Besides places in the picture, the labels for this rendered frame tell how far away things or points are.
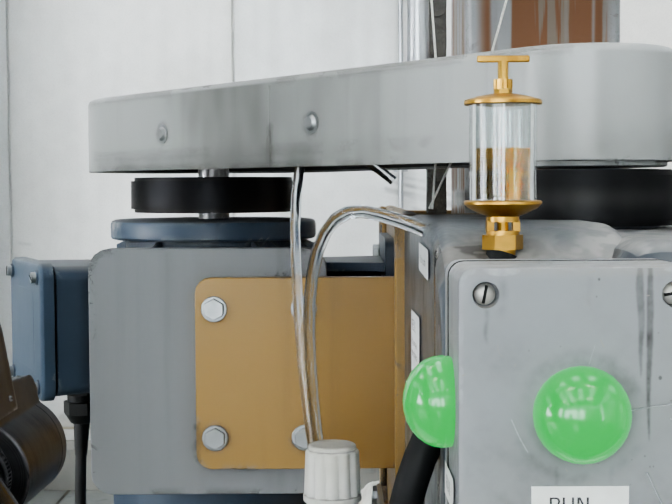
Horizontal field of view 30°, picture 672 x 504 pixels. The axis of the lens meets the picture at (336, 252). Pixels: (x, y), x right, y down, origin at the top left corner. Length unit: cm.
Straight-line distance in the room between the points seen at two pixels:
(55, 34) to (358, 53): 134
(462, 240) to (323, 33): 517
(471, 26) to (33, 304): 37
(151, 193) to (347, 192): 473
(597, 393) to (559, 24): 59
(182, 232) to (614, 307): 50
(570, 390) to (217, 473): 49
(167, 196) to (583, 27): 33
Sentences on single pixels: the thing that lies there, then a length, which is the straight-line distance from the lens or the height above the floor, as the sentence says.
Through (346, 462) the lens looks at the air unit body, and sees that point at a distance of 66.
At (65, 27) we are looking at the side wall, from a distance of 576.
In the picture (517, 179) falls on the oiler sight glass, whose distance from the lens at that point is 46.
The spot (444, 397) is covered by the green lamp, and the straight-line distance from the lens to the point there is 40.
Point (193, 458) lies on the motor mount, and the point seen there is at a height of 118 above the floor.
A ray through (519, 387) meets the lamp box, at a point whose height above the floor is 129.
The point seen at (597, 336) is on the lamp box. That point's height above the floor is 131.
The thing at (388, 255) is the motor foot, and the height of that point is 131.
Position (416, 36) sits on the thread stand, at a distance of 78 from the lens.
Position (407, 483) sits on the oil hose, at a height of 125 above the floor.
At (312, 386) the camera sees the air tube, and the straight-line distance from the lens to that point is 65.
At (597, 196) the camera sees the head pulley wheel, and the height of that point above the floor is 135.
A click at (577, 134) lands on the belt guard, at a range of 56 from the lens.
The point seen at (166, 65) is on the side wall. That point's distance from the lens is 567.
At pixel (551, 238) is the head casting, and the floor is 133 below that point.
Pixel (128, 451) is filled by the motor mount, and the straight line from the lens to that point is 85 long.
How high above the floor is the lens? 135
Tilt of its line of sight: 3 degrees down
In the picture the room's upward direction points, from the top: straight up
